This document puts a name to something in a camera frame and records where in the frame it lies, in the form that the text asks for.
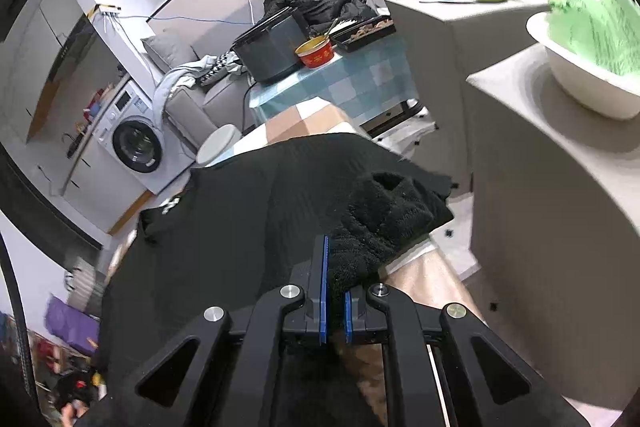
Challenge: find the black food tray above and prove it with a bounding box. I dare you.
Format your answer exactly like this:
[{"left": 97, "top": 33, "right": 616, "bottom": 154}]
[{"left": 330, "top": 15, "right": 396, "bottom": 53}]

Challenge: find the blue checkered tablecloth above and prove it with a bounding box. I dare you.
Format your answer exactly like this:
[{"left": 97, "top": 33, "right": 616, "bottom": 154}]
[{"left": 248, "top": 34, "right": 418, "bottom": 124}]

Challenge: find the grey cabinet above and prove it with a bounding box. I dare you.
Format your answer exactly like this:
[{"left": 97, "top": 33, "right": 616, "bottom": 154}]
[{"left": 383, "top": 0, "right": 640, "bottom": 413}]

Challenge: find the white washing machine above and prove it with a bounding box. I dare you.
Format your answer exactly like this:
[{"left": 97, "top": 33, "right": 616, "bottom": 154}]
[{"left": 92, "top": 79, "right": 195, "bottom": 194}]

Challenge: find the checkered bed sheet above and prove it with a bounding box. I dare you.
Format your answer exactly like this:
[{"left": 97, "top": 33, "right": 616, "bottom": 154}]
[{"left": 106, "top": 96, "right": 490, "bottom": 427}]

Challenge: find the grey sofa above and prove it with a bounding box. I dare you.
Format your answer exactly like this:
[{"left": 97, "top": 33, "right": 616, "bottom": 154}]
[{"left": 142, "top": 34, "right": 250, "bottom": 146}]

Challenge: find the black knit shirt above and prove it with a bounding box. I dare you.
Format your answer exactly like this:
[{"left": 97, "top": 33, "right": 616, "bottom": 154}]
[{"left": 95, "top": 132, "right": 456, "bottom": 427}]

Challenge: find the black rice cooker pot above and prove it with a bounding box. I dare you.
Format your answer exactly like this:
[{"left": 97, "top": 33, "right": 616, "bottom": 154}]
[{"left": 231, "top": 8, "right": 309, "bottom": 83}]

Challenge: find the purple bag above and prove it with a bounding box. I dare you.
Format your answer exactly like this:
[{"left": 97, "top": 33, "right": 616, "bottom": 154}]
[{"left": 44, "top": 296, "right": 99, "bottom": 355}]

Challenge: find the red yellow bowl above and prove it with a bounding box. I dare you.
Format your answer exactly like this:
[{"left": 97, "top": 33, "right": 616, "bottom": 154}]
[{"left": 295, "top": 35, "right": 334, "bottom": 68}]

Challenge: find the light blue garment on sofa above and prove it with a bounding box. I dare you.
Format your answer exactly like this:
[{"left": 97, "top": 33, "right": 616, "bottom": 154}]
[{"left": 152, "top": 52, "right": 242, "bottom": 128}]

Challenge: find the white plastic basin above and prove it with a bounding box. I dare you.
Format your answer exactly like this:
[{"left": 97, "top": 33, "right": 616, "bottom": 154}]
[{"left": 526, "top": 12, "right": 639, "bottom": 120}]

